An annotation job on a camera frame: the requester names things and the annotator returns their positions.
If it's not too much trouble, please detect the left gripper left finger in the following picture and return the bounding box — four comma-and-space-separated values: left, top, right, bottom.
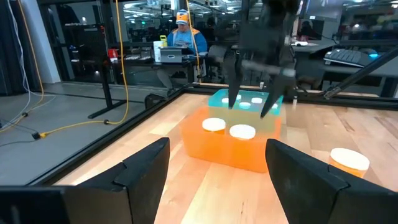
0, 137, 171, 224

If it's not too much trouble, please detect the grey laptop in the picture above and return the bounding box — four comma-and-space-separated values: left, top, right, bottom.
159, 46, 185, 64

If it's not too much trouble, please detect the yellow cable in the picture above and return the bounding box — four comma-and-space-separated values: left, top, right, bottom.
185, 0, 202, 78
0, 0, 57, 134
30, 0, 130, 140

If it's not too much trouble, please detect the green translucent plastic bin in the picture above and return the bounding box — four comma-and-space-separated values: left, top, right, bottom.
207, 88, 284, 125

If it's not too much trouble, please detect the person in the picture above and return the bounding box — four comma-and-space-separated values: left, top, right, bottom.
156, 8, 208, 94
298, 20, 318, 43

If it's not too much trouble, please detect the orange translucent plastic bin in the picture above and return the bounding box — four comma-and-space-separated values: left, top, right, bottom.
179, 105, 283, 174

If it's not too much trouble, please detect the black aluminium table frame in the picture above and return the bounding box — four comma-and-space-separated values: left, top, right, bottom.
29, 45, 398, 187

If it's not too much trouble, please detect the orange medicine bottle white cap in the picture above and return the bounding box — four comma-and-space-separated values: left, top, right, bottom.
328, 147, 371, 179
201, 117, 227, 135
229, 124, 257, 141

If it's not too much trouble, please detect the white tumbler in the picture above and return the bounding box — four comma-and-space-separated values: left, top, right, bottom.
152, 40, 162, 63

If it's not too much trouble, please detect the black office chair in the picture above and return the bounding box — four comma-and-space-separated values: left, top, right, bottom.
205, 43, 240, 85

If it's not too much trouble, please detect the black computer keyboard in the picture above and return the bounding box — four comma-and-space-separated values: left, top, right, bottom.
323, 48, 376, 68

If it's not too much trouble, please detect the white cable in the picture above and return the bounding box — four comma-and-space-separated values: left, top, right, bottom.
6, 0, 32, 125

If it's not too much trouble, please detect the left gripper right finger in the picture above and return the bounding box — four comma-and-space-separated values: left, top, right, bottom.
266, 138, 398, 224

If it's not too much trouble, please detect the black office desk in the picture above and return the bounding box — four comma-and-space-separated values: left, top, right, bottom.
88, 55, 206, 119

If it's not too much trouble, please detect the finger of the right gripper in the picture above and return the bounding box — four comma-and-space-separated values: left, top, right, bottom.
259, 72, 297, 119
223, 52, 244, 110

